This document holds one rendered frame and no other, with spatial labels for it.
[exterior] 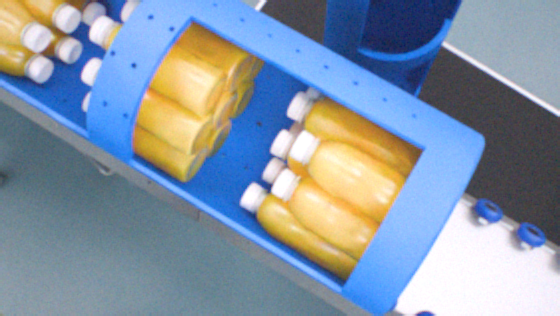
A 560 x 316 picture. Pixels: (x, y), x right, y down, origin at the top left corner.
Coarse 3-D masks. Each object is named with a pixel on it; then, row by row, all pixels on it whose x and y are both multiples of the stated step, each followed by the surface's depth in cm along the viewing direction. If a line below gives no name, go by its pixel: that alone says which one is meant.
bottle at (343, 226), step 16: (288, 192) 95; (304, 192) 94; (320, 192) 93; (304, 208) 93; (320, 208) 93; (336, 208) 93; (352, 208) 93; (304, 224) 95; (320, 224) 93; (336, 224) 92; (352, 224) 92; (368, 224) 92; (336, 240) 93; (352, 240) 92; (368, 240) 91; (352, 256) 94
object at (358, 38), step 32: (352, 0) 136; (384, 0) 184; (416, 0) 177; (448, 0) 159; (352, 32) 148; (384, 32) 201; (416, 32) 189; (384, 64) 155; (416, 64) 158; (416, 96) 194
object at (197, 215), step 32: (0, 96) 127; (64, 128) 123; (160, 192) 121; (448, 224) 113; (480, 224) 113; (256, 256) 120; (448, 256) 111; (480, 256) 111; (512, 256) 111; (544, 256) 111; (320, 288) 116; (416, 288) 110; (448, 288) 110; (480, 288) 110; (512, 288) 110; (544, 288) 110
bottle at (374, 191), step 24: (312, 144) 91; (336, 144) 91; (312, 168) 91; (336, 168) 89; (360, 168) 89; (384, 168) 90; (336, 192) 90; (360, 192) 89; (384, 192) 88; (384, 216) 89
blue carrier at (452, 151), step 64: (128, 0) 116; (192, 0) 92; (64, 64) 117; (128, 64) 88; (320, 64) 90; (128, 128) 91; (256, 128) 114; (448, 128) 89; (192, 192) 103; (448, 192) 83; (384, 256) 84
